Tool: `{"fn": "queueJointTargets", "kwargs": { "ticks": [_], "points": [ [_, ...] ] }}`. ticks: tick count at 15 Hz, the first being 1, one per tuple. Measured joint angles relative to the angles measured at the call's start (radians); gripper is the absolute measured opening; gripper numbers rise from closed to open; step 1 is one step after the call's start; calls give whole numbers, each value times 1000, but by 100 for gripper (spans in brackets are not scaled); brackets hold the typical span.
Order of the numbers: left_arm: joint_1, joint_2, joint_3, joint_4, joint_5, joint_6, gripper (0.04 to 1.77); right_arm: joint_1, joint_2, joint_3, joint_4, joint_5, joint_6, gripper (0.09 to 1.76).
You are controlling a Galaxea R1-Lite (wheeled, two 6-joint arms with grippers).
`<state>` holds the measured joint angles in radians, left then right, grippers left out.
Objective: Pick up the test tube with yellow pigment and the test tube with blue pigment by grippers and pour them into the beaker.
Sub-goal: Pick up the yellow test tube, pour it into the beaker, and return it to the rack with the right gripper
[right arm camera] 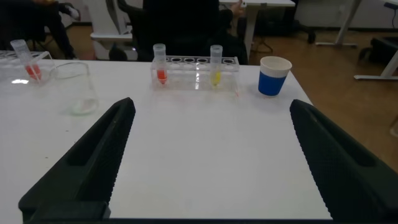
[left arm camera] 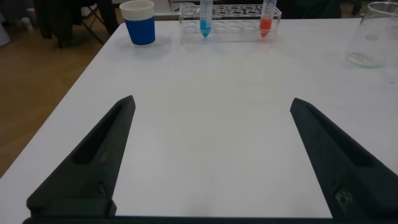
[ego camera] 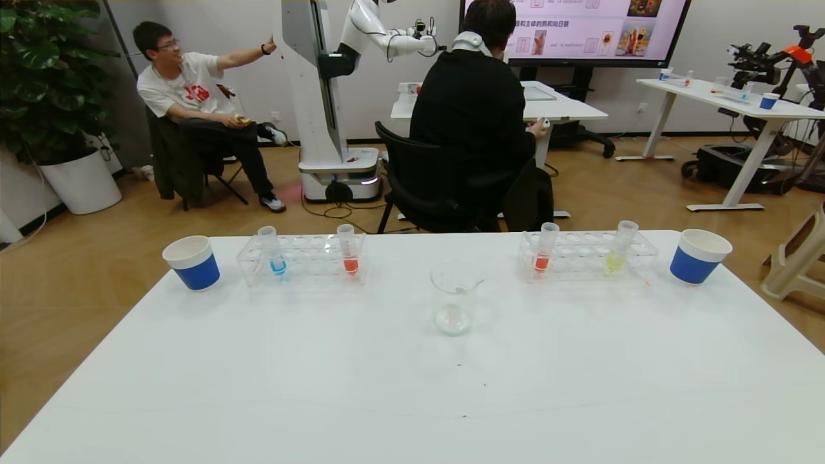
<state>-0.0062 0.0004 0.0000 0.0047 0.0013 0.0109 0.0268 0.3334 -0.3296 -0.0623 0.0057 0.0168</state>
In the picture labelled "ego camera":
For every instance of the blue pigment test tube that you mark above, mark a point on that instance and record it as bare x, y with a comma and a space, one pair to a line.
278, 265

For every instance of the yellow pigment test tube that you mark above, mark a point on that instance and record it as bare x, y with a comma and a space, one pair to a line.
615, 260

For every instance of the black wheeled robot base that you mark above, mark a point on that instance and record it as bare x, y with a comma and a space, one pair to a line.
722, 164

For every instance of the orange pigment test tube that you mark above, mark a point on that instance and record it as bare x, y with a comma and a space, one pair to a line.
541, 261
350, 263

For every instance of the clear glass beaker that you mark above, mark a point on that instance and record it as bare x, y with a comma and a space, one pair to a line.
452, 319

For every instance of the clear acrylic tube rack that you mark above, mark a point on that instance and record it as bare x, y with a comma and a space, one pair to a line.
309, 258
580, 258

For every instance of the distant clear tube rack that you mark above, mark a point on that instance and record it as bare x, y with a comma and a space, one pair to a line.
675, 78
735, 91

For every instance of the black office chair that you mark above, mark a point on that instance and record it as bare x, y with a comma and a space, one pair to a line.
470, 109
419, 187

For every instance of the white humanoid robot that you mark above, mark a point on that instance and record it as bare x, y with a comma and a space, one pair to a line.
316, 96

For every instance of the black display stand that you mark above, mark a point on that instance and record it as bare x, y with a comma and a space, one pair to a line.
580, 135

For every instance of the white desk single leg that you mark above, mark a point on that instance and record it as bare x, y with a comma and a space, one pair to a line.
567, 106

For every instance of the blue white paper cup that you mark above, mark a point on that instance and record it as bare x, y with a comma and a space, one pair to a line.
693, 267
193, 272

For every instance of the large display screen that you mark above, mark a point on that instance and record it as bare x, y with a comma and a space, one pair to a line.
567, 32

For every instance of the black folding chair with jacket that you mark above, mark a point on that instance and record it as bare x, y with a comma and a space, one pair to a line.
171, 154

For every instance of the man in white t-shirt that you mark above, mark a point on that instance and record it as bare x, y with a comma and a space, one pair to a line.
184, 84

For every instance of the potted plant white pot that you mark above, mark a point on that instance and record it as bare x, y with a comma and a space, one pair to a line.
77, 180

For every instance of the small blue paper cup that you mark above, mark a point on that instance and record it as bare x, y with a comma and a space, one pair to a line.
769, 102

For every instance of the beige plastic stool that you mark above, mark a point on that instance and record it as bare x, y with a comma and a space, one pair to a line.
793, 258

